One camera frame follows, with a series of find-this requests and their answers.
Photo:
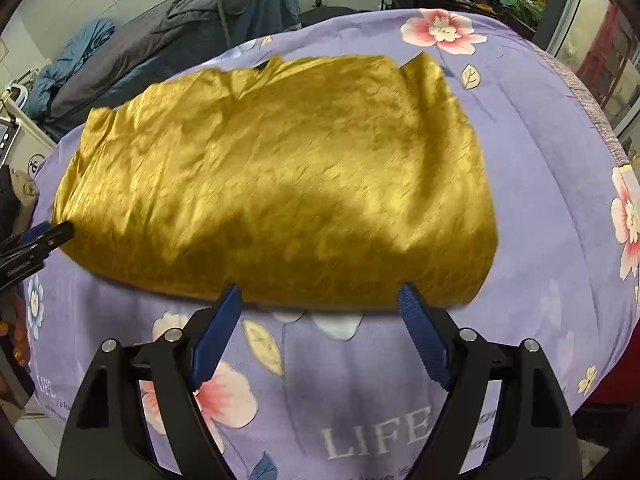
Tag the mauve bed sheet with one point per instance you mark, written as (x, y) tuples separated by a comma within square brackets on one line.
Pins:
[(585, 95)]

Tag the golden satin shirt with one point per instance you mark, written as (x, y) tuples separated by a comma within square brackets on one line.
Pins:
[(275, 185)]

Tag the grey padded jacket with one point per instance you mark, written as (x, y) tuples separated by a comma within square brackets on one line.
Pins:
[(150, 40)]

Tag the blue padded jacket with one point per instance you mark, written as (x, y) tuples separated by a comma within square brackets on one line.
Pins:
[(70, 55)]

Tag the white appliance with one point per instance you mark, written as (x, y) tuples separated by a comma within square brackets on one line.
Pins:
[(35, 155)]

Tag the purple floral blanket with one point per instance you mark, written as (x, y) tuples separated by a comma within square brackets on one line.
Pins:
[(540, 210)]

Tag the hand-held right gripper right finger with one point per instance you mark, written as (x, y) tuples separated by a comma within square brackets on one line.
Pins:
[(425, 340)]

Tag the beige cloth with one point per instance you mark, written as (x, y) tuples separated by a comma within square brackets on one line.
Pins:
[(27, 195)]

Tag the glass door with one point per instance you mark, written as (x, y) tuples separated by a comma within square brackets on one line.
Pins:
[(595, 45)]

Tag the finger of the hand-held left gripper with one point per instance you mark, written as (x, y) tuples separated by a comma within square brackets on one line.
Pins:
[(55, 237)]

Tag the red cloth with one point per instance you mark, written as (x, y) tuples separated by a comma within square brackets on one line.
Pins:
[(612, 385)]

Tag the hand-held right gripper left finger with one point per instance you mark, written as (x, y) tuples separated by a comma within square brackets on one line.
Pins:
[(220, 332)]

